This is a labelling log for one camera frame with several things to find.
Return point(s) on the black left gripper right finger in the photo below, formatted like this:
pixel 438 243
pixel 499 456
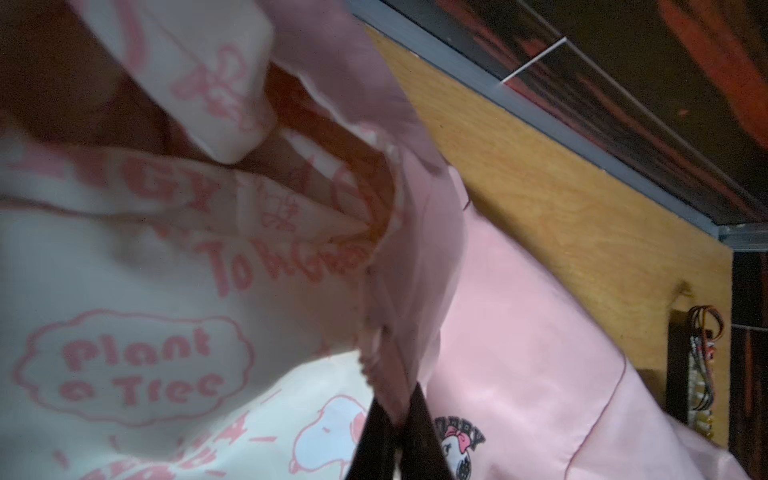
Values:
pixel 422 456

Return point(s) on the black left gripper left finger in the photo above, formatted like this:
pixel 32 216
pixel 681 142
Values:
pixel 374 457

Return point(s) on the pink zip jacket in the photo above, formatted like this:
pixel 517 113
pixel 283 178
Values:
pixel 225 232

